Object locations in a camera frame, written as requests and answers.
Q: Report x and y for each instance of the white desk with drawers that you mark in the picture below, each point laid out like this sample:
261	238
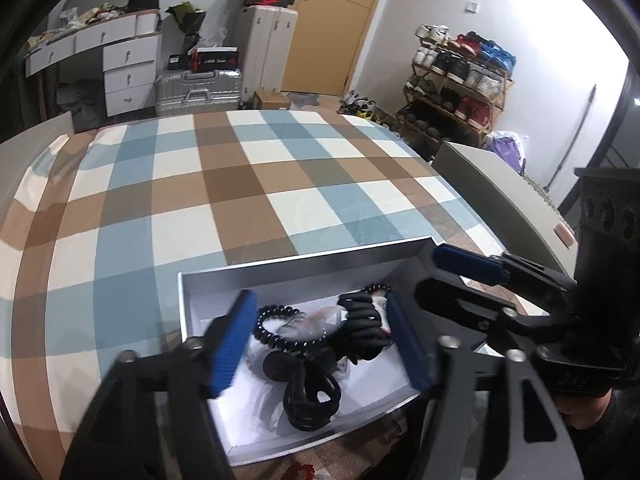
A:
127	75

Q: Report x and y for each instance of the pink object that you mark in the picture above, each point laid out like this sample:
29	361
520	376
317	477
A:
564	235

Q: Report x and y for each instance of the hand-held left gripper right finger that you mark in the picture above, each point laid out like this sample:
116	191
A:
407	345

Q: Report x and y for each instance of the white suitcase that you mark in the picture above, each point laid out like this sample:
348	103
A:
267	55

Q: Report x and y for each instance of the black hair claw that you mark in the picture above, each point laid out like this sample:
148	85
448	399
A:
280	365

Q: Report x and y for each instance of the black box with red stripe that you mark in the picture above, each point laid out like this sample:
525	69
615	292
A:
215	59

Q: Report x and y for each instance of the person's right hand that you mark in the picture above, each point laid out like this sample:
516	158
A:
585	410

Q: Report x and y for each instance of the small black box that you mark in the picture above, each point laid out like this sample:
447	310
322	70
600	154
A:
179	61

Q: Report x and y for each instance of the black hair claw clip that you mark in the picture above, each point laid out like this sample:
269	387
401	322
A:
362	325

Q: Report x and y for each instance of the black-wrapped bouquet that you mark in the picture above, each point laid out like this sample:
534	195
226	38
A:
187	22

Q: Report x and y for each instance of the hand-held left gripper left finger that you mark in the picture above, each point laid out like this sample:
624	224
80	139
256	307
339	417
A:
232	345

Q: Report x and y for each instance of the small cardboard box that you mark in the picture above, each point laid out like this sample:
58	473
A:
271	100

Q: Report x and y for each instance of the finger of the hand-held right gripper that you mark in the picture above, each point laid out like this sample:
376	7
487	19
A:
470	262
460	300

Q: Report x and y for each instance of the silver suitcase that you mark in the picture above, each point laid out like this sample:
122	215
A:
197	90

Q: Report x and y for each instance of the grey ottoman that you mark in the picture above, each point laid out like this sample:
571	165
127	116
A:
35	127
495	185

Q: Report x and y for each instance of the wooden shoe rack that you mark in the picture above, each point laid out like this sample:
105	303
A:
460	67
455	110

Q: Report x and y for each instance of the purple plastic bag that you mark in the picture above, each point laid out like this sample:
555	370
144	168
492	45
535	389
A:
507	150

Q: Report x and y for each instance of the plaid blanket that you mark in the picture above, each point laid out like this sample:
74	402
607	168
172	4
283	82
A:
200	185

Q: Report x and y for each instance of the white light switch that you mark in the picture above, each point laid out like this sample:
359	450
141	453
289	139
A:
471	7

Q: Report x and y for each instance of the small clear plastic bag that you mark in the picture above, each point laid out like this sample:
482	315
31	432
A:
320	317

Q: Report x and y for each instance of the desk clutter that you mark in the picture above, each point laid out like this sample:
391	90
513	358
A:
75	20

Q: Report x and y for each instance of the pile of shoes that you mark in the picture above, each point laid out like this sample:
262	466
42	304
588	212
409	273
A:
362	107

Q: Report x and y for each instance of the silver cardboard box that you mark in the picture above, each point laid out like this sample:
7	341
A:
320	272

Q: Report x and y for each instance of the dark chair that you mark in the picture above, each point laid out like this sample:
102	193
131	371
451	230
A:
80	105

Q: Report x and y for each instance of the wooden door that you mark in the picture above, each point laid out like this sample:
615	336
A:
335	25

